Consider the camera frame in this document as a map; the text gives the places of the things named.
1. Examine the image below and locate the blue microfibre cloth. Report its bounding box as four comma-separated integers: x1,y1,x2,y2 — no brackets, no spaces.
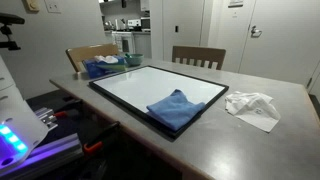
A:
145,88,207,132

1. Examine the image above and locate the black framed whiteboard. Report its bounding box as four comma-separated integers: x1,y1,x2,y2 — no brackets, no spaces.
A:
88,64,230,139

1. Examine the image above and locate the green bowl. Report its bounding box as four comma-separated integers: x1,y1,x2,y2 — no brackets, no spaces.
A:
124,53,145,67

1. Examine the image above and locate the dark brown wooden chair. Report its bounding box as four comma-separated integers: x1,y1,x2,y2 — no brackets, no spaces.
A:
171,45,227,71

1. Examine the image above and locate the white kitchen oven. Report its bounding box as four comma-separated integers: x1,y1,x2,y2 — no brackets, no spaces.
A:
111,30,136,54

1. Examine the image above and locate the white tissue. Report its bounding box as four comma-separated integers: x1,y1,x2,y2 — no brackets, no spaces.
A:
93,54,119,65

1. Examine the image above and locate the microwave oven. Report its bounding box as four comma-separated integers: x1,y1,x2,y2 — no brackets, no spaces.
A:
140,16,152,32

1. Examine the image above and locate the blue tissue box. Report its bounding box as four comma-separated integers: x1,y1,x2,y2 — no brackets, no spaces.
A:
82,55,129,79

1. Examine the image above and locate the white countertop appliance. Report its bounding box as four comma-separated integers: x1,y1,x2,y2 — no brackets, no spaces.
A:
127,18,142,28

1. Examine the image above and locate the light wooden chair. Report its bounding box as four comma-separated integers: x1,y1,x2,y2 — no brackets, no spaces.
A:
65,43,120,74

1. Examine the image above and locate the crumpled white paper towel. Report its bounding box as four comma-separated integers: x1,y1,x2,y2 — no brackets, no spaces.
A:
224,90,282,134

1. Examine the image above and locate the door sign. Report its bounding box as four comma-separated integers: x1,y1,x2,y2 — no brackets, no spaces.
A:
227,0,245,8

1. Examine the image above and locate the beige round thermostat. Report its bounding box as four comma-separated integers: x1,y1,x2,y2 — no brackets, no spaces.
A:
22,0,41,14

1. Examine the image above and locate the black clamp orange handle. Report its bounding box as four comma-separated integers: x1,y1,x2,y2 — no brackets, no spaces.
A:
82,120,122,156
52,99,84,120

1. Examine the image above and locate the silver door lever handle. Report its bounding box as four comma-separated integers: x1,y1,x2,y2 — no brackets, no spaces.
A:
250,24,263,38

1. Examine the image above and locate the aluminium mounting rail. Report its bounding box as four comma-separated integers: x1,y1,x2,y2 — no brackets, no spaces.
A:
0,132,84,180

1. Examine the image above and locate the silver metal bracket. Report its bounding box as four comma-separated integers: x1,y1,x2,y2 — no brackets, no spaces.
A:
34,107,59,132

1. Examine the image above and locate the black camera on mount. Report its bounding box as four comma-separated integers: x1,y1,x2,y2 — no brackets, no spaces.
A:
0,12,26,52

